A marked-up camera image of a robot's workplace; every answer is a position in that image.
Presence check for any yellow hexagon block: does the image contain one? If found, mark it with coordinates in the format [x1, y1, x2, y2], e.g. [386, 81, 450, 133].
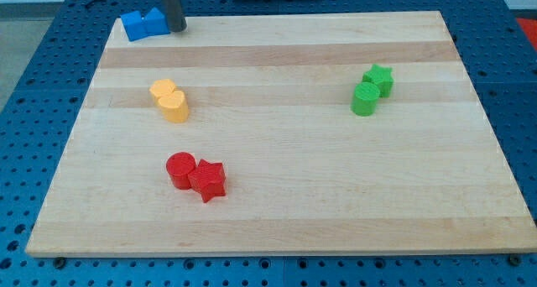
[149, 79, 177, 106]

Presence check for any green cylinder block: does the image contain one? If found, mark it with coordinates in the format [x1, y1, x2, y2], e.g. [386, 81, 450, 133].
[350, 82, 380, 117]

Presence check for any blue triangle block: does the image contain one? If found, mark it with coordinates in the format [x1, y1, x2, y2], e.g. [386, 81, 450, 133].
[143, 8, 170, 36]

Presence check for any green star block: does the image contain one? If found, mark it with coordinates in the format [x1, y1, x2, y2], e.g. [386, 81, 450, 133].
[362, 64, 394, 98]

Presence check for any blue cube block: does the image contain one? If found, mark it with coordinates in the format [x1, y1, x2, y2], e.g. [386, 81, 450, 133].
[120, 11, 148, 41]

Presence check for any light wooden board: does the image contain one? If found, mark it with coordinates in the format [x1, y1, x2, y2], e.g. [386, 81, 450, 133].
[26, 11, 536, 258]

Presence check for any red cylinder block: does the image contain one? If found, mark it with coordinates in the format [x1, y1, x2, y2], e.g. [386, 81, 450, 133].
[165, 152, 196, 190]

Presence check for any yellow heart block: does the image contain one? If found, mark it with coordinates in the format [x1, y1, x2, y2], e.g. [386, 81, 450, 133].
[157, 90, 190, 123]

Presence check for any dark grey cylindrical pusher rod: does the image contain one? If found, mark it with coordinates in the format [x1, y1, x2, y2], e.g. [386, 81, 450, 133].
[162, 0, 187, 32]

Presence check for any red star block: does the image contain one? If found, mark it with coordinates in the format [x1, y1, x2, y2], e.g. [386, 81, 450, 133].
[188, 159, 226, 203]

